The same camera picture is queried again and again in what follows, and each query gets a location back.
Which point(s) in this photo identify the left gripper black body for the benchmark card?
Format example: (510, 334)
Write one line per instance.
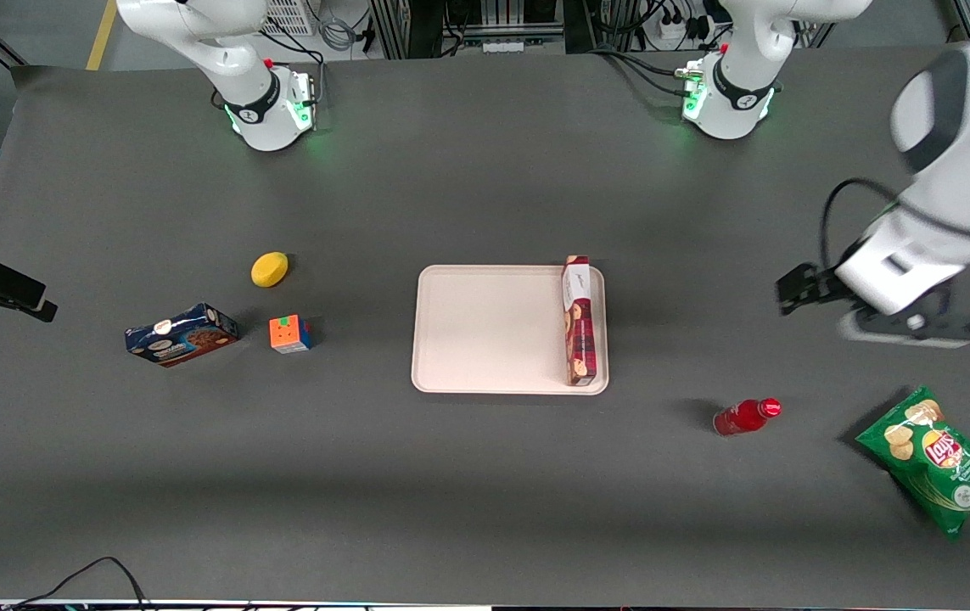
(824, 286)

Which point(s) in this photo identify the red cookie box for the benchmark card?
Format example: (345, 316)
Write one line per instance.
(578, 339)

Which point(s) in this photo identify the blue cookie box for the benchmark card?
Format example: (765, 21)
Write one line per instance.
(183, 337)

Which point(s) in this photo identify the white plastic tray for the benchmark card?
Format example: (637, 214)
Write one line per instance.
(493, 331)

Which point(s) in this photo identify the red drink bottle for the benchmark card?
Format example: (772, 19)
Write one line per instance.
(739, 417)

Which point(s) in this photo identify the green chips bag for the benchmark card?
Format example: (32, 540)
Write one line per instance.
(934, 458)

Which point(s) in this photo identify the yellow lemon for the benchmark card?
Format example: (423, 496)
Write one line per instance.
(269, 270)

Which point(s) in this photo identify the orange Rubik's cube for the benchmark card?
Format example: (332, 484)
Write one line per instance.
(285, 333)

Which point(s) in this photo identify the white power strip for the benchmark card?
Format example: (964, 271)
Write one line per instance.
(680, 27)

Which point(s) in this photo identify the white perforated basket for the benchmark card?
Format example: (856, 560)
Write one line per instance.
(288, 15)

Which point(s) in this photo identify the black equipment rack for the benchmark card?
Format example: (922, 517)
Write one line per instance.
(468, 21)

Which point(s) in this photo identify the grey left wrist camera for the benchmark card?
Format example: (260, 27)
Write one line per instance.
(892, 327)

